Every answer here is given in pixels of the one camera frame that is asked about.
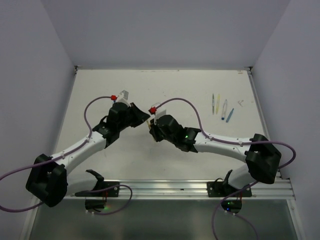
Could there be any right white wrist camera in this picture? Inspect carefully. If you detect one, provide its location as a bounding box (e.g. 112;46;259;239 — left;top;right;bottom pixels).
149;102;167;124

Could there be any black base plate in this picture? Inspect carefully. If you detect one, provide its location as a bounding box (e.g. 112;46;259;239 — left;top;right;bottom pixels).
74;181;120;198
206;180;237;198

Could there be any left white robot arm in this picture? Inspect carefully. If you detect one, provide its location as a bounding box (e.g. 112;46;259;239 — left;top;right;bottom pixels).
25;102;150;207

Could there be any yellow thin pen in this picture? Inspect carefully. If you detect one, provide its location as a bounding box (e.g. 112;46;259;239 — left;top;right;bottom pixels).
215;93;221;115

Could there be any green thin pen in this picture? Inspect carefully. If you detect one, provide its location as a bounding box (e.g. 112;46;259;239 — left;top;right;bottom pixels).
211;93;215;115

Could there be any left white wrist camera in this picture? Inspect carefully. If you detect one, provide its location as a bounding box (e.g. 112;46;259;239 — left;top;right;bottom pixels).
116;90;130;106

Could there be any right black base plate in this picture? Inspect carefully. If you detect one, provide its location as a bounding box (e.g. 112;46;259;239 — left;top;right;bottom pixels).
206;180;237;198

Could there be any yellow gold highlighter pen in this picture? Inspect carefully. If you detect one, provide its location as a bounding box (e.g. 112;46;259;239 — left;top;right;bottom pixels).
146;119;154;130

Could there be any blue highlighter pen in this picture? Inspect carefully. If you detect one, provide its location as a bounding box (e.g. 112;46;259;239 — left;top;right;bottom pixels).
225;108;234;123

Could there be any blue white marker pen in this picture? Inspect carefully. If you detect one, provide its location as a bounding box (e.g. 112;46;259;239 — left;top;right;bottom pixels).
221;99;228;120

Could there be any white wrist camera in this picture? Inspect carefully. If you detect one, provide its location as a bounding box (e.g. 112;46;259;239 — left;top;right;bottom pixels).
116;90;130;106
149;102;167;124

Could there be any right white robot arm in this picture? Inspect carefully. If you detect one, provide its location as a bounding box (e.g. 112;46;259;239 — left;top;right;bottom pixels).
149;114;282;197

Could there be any aluminium front rail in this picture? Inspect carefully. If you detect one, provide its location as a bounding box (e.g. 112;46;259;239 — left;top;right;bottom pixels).
65;177;295;200

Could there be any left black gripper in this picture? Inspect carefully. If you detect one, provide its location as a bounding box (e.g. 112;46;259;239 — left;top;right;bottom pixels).
117;101;149;131

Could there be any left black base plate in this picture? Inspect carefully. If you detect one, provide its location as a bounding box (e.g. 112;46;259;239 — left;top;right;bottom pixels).
74;181;120;198

